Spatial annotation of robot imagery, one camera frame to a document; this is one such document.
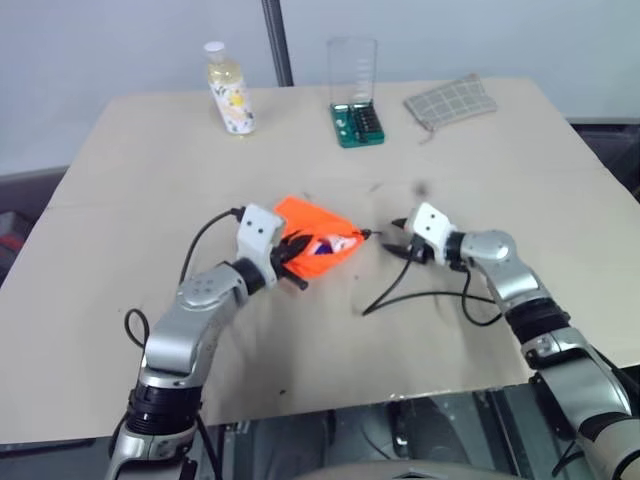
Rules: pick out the checked grey cloth pouch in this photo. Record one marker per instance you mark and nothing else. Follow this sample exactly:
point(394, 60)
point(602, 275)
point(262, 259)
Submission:
point(450, 102)

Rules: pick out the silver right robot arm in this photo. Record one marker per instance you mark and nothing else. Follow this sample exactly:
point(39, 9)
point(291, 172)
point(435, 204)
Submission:
point(560, 350)

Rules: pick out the plastic bottle with yellow liquid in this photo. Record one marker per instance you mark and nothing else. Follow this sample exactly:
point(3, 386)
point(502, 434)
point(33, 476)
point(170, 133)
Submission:
point(231, 95)

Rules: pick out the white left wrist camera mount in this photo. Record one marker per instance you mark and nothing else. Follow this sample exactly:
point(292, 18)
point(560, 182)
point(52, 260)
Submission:
point(256, 227)

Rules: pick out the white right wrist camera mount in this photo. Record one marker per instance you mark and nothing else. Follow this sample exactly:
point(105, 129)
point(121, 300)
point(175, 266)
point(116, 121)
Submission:
point(431, 226)

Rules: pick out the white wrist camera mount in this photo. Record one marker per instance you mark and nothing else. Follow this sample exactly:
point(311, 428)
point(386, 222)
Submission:
point(431, 226)
point(256, 227)

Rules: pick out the metal table frame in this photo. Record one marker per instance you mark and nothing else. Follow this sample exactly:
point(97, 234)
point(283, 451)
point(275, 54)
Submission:
point(450, 430)

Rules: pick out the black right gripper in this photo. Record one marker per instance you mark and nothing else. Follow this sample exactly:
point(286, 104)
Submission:
point(418, 248)

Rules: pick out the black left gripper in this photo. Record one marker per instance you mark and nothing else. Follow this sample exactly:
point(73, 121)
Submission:
point(278, 260)

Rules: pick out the black vertical pole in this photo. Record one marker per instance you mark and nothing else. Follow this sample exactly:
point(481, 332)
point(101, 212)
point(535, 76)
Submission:
point(279, 45)

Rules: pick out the dark storage bin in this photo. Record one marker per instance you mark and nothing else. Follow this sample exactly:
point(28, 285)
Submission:
point(25, 200)

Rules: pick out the green bit case clear lid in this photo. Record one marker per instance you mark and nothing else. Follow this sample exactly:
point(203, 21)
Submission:
point(361, 127)

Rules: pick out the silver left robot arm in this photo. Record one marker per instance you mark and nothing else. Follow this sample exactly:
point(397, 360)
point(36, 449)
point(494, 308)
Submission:
point(172, 340)

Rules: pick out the dark grey furniture piece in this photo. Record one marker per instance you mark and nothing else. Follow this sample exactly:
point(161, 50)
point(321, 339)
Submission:
point(612, 150)

